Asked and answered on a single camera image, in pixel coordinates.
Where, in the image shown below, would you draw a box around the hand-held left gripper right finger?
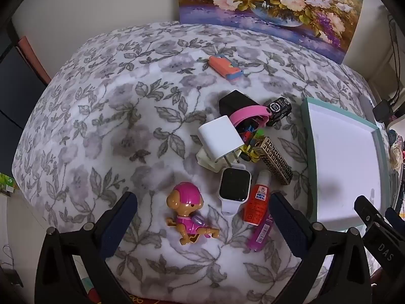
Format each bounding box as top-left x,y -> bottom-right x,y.
269,193 -> 375,304

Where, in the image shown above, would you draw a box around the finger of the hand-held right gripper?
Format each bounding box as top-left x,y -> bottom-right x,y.
385,207 -> 405,229
354,195 -> 385,229

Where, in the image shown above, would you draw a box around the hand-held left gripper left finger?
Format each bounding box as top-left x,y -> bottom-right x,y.
35,192 -> 138,304

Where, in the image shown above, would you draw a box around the purple tube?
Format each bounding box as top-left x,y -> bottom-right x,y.
247,214 -> 275,252

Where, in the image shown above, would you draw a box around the orange bottle with white cap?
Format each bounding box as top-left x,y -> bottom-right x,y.
243,169 -> 271,225

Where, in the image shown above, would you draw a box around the white tray with teal rim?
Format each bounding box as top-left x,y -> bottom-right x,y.
300,97 -> 390,232

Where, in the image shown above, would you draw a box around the gold and black patterned lighter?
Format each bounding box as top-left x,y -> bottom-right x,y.
255,137 -> 293,186

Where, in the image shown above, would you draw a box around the white smartwatch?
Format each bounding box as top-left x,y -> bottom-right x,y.
218,164 -> 252,216

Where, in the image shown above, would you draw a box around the brown and pink dog toy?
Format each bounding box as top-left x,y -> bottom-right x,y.
166,182 -> 220,246

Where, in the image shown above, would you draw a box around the orange and blue toy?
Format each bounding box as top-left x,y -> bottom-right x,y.
208,55 -> 244,80

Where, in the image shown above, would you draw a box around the raffia bundle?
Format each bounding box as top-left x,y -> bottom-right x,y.
390,144 -> 405,172

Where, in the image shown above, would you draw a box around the yellow toy car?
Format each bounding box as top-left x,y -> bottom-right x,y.
240,144 -> 263,162

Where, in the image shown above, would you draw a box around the colourful toy bricks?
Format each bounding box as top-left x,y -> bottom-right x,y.
239,123 -> 265,144

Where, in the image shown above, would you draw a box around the black power adapter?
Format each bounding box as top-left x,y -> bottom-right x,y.
373,100 -> 394,122

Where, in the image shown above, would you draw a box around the cream plug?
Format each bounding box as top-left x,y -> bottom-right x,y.
196,147 -> 228,173

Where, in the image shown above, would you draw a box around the grey floral blanket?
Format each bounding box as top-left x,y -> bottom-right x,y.
12,21 -> 393,304

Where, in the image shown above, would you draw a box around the white charger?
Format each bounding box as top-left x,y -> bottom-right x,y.
198,116 -> 245,167

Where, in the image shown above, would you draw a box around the pink wristband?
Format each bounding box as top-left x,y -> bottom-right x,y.
228,104 -> 272,129

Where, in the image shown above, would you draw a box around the dark cabinet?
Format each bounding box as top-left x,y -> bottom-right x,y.
0,28 -> 48,172

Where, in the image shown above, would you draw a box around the red-brown board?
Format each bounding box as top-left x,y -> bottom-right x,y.
18,36 -> 52,83

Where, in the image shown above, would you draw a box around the flower painting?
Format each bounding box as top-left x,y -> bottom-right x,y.
177,0 -> 366,64

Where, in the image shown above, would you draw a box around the black cable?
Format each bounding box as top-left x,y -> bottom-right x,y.
388,16 -> 402,102

